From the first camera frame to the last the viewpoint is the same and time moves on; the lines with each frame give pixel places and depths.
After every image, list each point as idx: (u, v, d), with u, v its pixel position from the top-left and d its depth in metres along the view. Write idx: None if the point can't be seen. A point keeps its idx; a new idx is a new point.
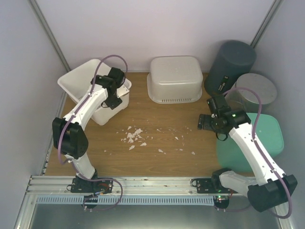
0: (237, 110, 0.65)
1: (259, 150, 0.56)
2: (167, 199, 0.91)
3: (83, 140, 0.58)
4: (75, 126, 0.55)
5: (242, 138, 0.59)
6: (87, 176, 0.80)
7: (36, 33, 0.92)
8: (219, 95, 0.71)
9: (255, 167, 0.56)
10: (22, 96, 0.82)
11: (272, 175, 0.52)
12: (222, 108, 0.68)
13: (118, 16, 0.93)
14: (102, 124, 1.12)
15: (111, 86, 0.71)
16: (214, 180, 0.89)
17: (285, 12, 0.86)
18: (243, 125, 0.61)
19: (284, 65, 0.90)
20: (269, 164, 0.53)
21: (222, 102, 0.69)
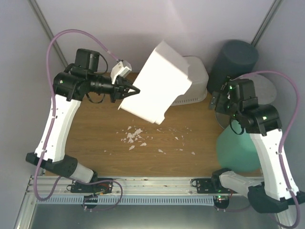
0: (267, 108, 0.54)
1: (280, 165, 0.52)
2: (167, 199, 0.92)
3: (63, 167, 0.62)
4: (50, 163, 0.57)
5: (267, 149, 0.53)
6: (86, 180, 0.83)
7: (35, 33, 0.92)
8: (249, 83, 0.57)
9: (269, 180, 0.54)
10: (20, 96, 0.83)
11: (287, 192, 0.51)
12: (248, 101, 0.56)
13: (118, 17, 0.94)
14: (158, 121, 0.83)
15: (77, 87, 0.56)
16: (213, 180, 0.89)
17: (284, 12, 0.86)
18: (271, 132, 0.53)
19: (285, 65, 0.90)
20: (287, 182, 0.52)
21: (250, 91, 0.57)
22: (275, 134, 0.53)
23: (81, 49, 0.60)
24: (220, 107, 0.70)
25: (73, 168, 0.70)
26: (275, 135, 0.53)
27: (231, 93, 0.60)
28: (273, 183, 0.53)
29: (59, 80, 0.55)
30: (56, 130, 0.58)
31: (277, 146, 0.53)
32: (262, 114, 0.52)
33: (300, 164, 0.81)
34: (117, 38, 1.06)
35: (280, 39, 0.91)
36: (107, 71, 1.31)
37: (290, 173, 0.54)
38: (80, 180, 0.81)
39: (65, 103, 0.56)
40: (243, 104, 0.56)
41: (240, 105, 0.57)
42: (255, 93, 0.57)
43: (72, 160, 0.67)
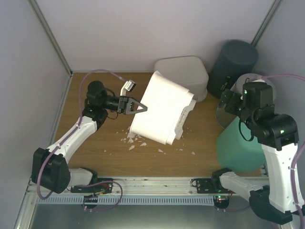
0: (284, 119, 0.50)
1: (291, 180, 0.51)
2: (167, 199, 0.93)
3: (65, 173, 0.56)
4: (58, 159, 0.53)
5: (279, 164, 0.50)
6: (85, 182, 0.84)
7: (36, 32, 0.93)
8: (267, 89, 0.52)
9: (277, 192, 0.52)
10: (23, 95, 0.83)
11: (293, 206, 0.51)
12: (264, 109, 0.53)
13: (118, 15, 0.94)
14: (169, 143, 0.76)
15: (100, 119, 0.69)
16: (213, 180, 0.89)
17: (283, 12, 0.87)
18: (286, 147, 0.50)
19: (284, 65, 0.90)
20: (295, 196, 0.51)
21: (268, 98, 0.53)
22: (289, 148, 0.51)
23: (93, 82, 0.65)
24: (230, 107, 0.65)
25: (66, 186, 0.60)
26: (289, 149, 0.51)
27: (246, 97, 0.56)
28: (280, 196, 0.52)
29: (88, 109, 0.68)
30: (76, 136, 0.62)
31: (289, 161, 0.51)
32: (279, 127, 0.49)
33: None
34: (117, 37, 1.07)
35: (280, 39, 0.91)
36: (107, 71, 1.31)
37: (299, 186, 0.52)
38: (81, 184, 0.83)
39: (89, 121, 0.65)
40: (259, 113, 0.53)
41: (255, 113, 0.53)
42: (271, 100, 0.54)
43: (69, 175, 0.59)
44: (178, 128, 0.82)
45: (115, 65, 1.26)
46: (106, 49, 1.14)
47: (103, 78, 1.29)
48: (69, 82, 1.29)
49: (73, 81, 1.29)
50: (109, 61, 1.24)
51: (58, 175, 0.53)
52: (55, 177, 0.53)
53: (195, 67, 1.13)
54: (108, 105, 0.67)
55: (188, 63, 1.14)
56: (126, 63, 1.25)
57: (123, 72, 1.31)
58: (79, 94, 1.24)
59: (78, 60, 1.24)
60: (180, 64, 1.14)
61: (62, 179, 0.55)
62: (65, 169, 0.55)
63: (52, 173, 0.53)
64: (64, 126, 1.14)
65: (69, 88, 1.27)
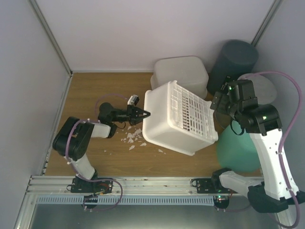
0: (266, 107, 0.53)
1: (280, 165, 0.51)
2: (167, 199, 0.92)
3: (85, 143, 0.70)
4: (86, 125, 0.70)
5: (267, 149, 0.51)
6: (87, 177, 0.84)
7: (36, 31, 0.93)
8: (247, 83, 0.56)
9: (269, 180, 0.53)
10: (23, 94, 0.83)
11: (286, 192, 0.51)
12: (247, 101, 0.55)
13: (118, 15, 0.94)
14: (175, 126, 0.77)
15: (112, 131, 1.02)
16: (214, 180, 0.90)
17: (283, 12, 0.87)
18: (270, 133, 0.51)
19: (284, 64, 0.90)
20: (287, 181, 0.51)
21: (249, 91, 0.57)
22: (274, 134, 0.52)
23: (104, 104, 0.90)
24: (221, 107, 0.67)
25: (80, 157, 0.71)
26: (275, 134, 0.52)
27: (231, 93, 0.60)
28: (273, 182, 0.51)
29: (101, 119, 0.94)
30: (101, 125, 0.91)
31: (277, 145, 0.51)
32: (261, 114, 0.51)
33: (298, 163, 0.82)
34: (117, 37, 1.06)
35: (280, 39, 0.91)
36: (107, 71, 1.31)
37: (289, 172, 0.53)
38: (81, 175, 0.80)
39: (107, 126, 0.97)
40: (244, 104, 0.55)
41: (240, 105, 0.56)
42: (254, 93, 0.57)
43: (85, 148, 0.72)
44: (192, 122, 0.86)
45: (115, 65, 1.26)
46: (106, 49, 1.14)
47: (103, 78, 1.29)
48: (69, 82, 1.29)
49: (73, 81, 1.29)
50: (109, 61, 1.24)
51: (83, 139, 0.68)
52: (80, 140, 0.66)
53: (195, 67, 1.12)
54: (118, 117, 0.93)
55: (189, 63, 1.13)
56: (126, 63, 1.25)
57: (123, 72, 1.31)
58: (80, 94, 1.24)
59: (78, 60, 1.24)
60: (181, 63, 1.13)
61: (83, 145, 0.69)
62: (87, 137, 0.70)
63: (78, 136, 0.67)
64: None
65: (69, 88, 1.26)
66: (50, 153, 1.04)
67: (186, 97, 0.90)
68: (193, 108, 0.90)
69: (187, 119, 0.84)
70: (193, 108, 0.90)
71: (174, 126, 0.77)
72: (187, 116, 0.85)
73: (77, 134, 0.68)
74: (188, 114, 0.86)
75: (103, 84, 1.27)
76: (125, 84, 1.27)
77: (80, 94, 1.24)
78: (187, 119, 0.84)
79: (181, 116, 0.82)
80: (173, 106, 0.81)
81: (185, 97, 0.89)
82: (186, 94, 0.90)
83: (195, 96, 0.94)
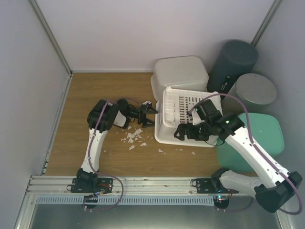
0: (228, 115, 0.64)
1: (260, 154, 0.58)
2: (167, 199, 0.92)
3: (111, 119, 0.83)
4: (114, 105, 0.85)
5: (241, 144, 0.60)
6: (95, 167, 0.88)
7: (36, 29, 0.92)
8: (208, 102, 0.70)
9: (259, 171, 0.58)
10: (23, 93, 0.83)
11: (279, 176, 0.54)
12: (212, 114, 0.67)
13: (118, 14, 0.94)
14: (168, 124, 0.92)
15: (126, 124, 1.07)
16: (215, 182, 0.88)
17: (283, 12, 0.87)
18: (238, 131, 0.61)
19: (283, 65, 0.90)
20: (273, 165, 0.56)
21: (212, 108, 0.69)
22: (242, 130, 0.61)
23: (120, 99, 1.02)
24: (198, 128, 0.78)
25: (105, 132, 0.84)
26: (242, 131, 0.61)
27: (200, 114, 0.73)
28: (263, 172, 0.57)
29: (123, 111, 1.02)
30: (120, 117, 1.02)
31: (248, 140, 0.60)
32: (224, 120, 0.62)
33: (297, 164, 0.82)
34: (117, 36, 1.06)
35: (279, 39, 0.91)
36: (107, 71, 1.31)
37: (272, 158, 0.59)
38: (91, 163, 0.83)
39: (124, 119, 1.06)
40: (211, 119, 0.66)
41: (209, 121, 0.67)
42: (216, 108, 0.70)
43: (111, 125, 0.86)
44: None
45: (114, 65, 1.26)
46: (106, 48, 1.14)
47: (103, 78, 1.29)
48: (69, 82, 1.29)
49: (73, 81, 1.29)
50: (109, 62, 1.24)
51: (111, 115, 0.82)
52: (109, 116, 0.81)
53: (195, 67, 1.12)
54: (130, 114, 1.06)
55: (189, 63, 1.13)
56: (126, 63, 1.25)
57: (123, 73, 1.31)
58: (80, 94, 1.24)
59: (78, 60, 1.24)
60: (181, 63, 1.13)
61: (111, 120, 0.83)
62: (114, 116, 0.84)
63: (108, 112, 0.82)
64: (64, 126, 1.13)
65: (69, 88, 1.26)
66: (50, 153, 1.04)
67: (184, 96, 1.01)
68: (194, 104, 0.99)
69: (186, 116, 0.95)
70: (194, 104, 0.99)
71: (168, 125, 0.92)
72: (185, 113, 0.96)
73: (107, 112, 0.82)
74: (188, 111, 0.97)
75: (103, 84, 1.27)
76: (125, 84, 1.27)
77: (79, 94, 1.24)
78: (185, 116, 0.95)
79: (177, 115, 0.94)
80: (167, 109, 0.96)
81: (183, 98, 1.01)
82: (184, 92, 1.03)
83: (196, 93, 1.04)
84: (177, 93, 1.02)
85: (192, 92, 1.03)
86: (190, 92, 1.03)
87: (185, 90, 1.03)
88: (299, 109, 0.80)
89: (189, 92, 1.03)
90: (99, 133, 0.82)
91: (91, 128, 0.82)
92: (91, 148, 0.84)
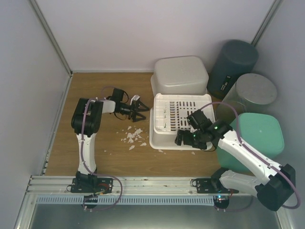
0: (217, 121, 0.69)
1: (250, 151, 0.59)
2: (167, 199, 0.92)
3: (97, 120, 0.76)
4: (96, 105, 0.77)
5: (230, 145, 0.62)
6: (92, 169, 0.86)
7: (36, 29, 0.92)
8: (197, 111, 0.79)
9: (253, 169, 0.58)
10: (23, 94, 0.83)
11: (271, 170, 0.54)
12: (203, 122, 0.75)
13: (118, 14, 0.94)
14: (157, 132, 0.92)
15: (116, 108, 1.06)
16: (215, 183, 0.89)
17: (283, 12, 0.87)
18: (227, 134, 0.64)
19: (282, 65, 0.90)
20: (264, 161, 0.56)
21: (202, 117, 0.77)
22: (230, 133, 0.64)
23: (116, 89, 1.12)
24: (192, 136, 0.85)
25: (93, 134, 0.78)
26: (231, 133, 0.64)
27: (192, 124, 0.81)
28: (256, 169, 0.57)
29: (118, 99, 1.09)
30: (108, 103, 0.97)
31: (237, 140, 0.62)
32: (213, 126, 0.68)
33: (297, 164, 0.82)
34: (117, 36, 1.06)
35: (279, 39, 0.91)
36: (107, 71, 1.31)
37: (263, 154, 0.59)
38: (86, 166, 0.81)
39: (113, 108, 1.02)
40: (202, 126, 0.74)
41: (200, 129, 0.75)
42: (206, 117, 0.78)
43: (99, 125, 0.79)
44: (183, 121, 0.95)
45: (115, 65, 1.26)
46: (106, 48, 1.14)
47: (103, 78, 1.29)
48: (69, 82, 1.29)
49: (73, 81, 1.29)
50: (110, 61, 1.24)
51: (96, 115, 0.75)
52: (94, 118, 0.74)
53: (195, 67, 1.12)
54: (121, 110, 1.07)
55: (189, 63, 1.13)
56: (126, 63, 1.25)
57: (123, 73, 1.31)
58: (80, 94, 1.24)
59: (78, 60, 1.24)
60: (181, 63, 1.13)
61: (97, 122, 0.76)
62: (99, 116, 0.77)
63: (92, 113, 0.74)
64: (64, 126, 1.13)
65: (69, 88, 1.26)
66: (50, 153, 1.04)
67: (175, 101, 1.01)
68: (186, 108, 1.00)
69: (177, 121, 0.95)
70: (185, 109, 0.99)
71: (159, 132, 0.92)
72: (176, 118, 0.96)
73: (91, 112, 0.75)
74: (179, 116, 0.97)
75: (103, 84, 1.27)
76: (126, 84, 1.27)
77: (80, 94, 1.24)
78: (176, 121, 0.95)
79: (167, 121, 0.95)
80: (157, 115, 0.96)
81: (174, 102, 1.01)
82: (176, 97, 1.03)
83: (188, 97, 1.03)
84: (169, 98, 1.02)
85: (186, 96, 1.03)
86: (183, 97, 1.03)
87: (177, 95, 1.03)
88: (299, 109, 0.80)
89: (182, 97, 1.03)
90: (88, 137, 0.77)
91: (77, 133, 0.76)
92: (83, 151, 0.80)
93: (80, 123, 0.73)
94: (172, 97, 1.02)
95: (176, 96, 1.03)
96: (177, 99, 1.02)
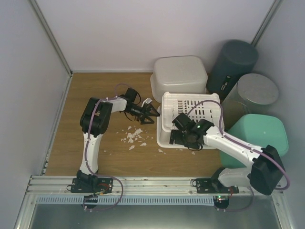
0: (200, 121, 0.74)
1: (232, 141, 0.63)
2: (167, 199, 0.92)
3: (106, 121, 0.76)
4: (106, 105, 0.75)
5: (214, 139, 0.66)
6: (93, 170, 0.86)
7: (36, 29, 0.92)
8: (181, 114, 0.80)
9: (239, 157, 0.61)
10: (22, 94, 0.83)
11: (254, 153, 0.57)
12: (188, 124, 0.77)
13: (118, 14, 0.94)
14: (166, 129, 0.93)
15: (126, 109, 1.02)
16: (215, 184, 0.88)
17: (282, 13, 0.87)
18: (209, 130, 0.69)
19: (282, 65, 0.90)
20: (246, 146, 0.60)
21: (186, 119, 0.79)
22: (212, 129, 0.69)
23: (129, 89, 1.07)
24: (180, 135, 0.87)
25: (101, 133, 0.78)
26: (213, 129, 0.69)
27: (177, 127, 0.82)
28: (240, 155, 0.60)
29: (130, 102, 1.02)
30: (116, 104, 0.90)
31: (219, 134, 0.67)
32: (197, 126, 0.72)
33: (297, 164, 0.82)
34: (117, 36, 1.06)
35: (279, 40, 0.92)
36: (107, 71, 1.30)
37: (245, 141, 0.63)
38: (88, 166, 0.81)
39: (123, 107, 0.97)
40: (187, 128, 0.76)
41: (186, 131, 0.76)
42: (189, 119, 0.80)
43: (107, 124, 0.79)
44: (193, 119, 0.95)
45: (115, 65, 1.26)
46: (106, 48, 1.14)
47: (103, 78, 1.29)
48: (69, 82, 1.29)
49: (73, 81, 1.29)
50: (110, 61, 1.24)
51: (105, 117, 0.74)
52: (102, 118, 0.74)
53: (193, 66, 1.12)
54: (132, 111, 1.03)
55: (189, 62, 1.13)
56: (126, 63, 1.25)
57: (123, 72, 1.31)
58: (80, 94, 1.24)
59: (78, 60, 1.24)
60: (179, 63, 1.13)
61: (105, 122, 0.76)
62: (109, 116, 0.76)
63: (101, 115, 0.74)
64: (64, 125, 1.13)
65: (69, 88, 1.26)
66: (50, 153, 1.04)
67: (183, 100, 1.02)
68: (193, 107, 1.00)
69: None
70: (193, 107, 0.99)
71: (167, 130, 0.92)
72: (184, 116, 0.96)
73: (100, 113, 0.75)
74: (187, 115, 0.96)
75: (103, 84, 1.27)
76: (126, 84, 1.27)
77: (80, 94, 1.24)
78: None
79: None
80: (166, 114, 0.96)
81: (182, 101, 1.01)
82: (183, 96, 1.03)
83: (195, 96, 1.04)
84: (177, 97, 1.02)
85: (192, 95, 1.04)
86: (189, 97, 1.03)
87: (184, 95, 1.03)
88: (299, 109, 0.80)
89: (188, 97, 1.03)
90: (94, 137, 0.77)
91: (85, 132, 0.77)
92: (87, 151, 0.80)
93: (89, 124, 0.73)
94: (180, 96, 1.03)
95: (183, 95, 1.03)
96: (184, 98, 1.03)
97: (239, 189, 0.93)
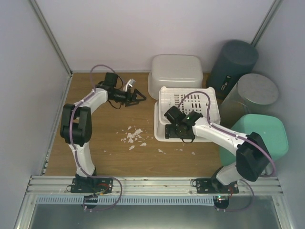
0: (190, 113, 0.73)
1: (218, 130, 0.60)
2: (167, 199, 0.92)
3: (89, 128, 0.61)
4: (84, 110, 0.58)
5: (202, 129, 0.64)
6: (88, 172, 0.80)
7: (36, 29, 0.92)
8: (173, 107, 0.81)
9: (225, 145, 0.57)
10: (22, 94, 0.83)
11: (238, 140, 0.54)
12: (179, 117, 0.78)
13: (118, 14, 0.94)
14: (162, 122, 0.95)
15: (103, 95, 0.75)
16: (215, 184, 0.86)
17: (282, 13, 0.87)
18: (198, 120, 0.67)
19: (282, 65, 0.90)
20: (231, 134, 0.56)
21: (177, 112, 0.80)
22: (202, 119, 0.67)
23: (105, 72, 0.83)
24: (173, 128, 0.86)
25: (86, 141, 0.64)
26: (202, 119, 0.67)
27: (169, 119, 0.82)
28: (226, 143, 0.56)
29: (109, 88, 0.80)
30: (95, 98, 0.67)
31: (207, 124, 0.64)
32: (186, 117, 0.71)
33: (297, 164, 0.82)
34: (117, 36, 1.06)
35: (279, 40, 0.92)
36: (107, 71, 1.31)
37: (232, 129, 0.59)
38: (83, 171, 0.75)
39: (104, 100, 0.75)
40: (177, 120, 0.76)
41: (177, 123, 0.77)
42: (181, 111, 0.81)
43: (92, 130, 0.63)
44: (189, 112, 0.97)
45: (115, 65, 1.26)
46: (107, 49, 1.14)
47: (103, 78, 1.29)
48: (69, 82, 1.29)
49: (73, 81, 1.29)
50: (110, 62, 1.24)
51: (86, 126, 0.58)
52: (83, 127, 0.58)
53: (189, 64, 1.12)
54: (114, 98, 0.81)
55: (189, 62, 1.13)
56: (126, 63, 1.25)
57: (123, 73, 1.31)
58: (80, 94, 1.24)
59: (79, 60, 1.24)
60: (177, 62, 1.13)
61: (88, 129, 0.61)
62: (90, 120, 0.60)
63: (81, 124, 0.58)
64: None
65: (69, 88, 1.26)
66: (50, 153, 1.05)
67: (180, 94, 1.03)
68: (190, 100, 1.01)
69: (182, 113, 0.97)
70: (189, 101, 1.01)
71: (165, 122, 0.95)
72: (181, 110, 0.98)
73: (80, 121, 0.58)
74: (184, 109, 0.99)
75: None
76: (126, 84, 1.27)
77: (80, 94, 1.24)
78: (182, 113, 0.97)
79: None
80: (163, 107, 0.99)
81: (178, 95, 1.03)
82: (180, 90, 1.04)
83: (191, 90, 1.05)
84: (174, 92, 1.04)
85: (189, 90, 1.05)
86: (186, 90, 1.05)
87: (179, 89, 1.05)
88: (299, 109, 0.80)
89: (184, 90, 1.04)
90: (81, 146, 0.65)
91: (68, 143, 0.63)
92: (78, 160, 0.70)
93: (71, 134, 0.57)
94: (177, 91, 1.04)
95: (179, 90, 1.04)
96: (181, 92, 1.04)
97: (239, 189, 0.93)
